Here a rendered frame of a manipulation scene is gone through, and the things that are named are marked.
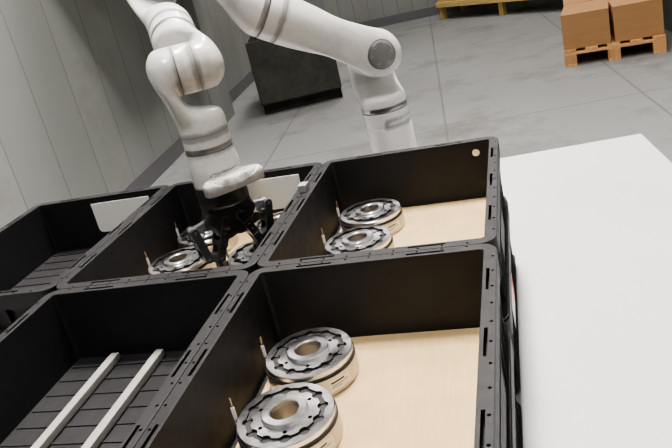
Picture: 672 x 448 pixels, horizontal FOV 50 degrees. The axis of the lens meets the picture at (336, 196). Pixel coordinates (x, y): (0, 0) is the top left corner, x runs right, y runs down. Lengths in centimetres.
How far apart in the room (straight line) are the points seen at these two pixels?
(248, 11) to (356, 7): 884
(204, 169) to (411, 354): 40
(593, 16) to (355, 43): 440
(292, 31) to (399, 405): 75
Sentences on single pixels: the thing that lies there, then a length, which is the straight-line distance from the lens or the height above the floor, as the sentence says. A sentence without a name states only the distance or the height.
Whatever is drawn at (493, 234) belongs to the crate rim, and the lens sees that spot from 85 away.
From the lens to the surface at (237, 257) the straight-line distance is 112.
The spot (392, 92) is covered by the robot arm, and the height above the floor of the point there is 98.
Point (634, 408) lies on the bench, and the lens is 94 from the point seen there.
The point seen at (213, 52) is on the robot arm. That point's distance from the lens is 101.
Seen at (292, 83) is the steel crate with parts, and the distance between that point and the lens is 609.
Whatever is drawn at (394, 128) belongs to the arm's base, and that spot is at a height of 92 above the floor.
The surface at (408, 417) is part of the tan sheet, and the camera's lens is 75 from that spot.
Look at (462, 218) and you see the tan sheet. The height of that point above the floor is 83.
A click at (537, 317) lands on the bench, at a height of 70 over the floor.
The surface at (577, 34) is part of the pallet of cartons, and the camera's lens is 568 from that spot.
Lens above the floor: 129
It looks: 20 degrees down
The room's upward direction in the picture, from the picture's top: 13 degrees counter-clockwise
